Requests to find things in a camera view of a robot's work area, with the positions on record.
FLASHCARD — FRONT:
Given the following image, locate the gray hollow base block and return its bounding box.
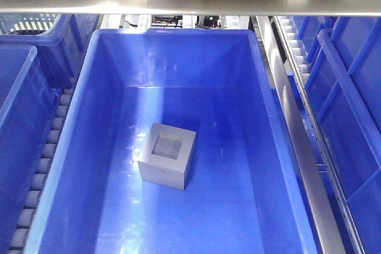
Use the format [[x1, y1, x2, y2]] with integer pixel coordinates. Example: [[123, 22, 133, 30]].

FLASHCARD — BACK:
[[138, 123, 196, 190]]

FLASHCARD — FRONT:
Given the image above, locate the blue target bin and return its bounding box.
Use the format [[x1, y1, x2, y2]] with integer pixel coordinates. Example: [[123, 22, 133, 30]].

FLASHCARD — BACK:
[[24, 29, 317, 253]]

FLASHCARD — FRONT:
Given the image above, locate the blue bin left side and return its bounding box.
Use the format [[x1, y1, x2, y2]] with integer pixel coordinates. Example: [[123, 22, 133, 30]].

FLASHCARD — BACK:
[[1, 44, 57, 253]]

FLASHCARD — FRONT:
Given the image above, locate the blue bin right side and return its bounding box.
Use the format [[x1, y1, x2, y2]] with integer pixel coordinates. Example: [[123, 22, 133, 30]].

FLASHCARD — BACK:
[[305, 17, 380, 253]]

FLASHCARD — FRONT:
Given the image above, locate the white roller track left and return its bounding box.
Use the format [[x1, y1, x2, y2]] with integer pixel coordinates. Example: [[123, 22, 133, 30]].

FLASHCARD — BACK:
[[8, 77, 78, 253]]

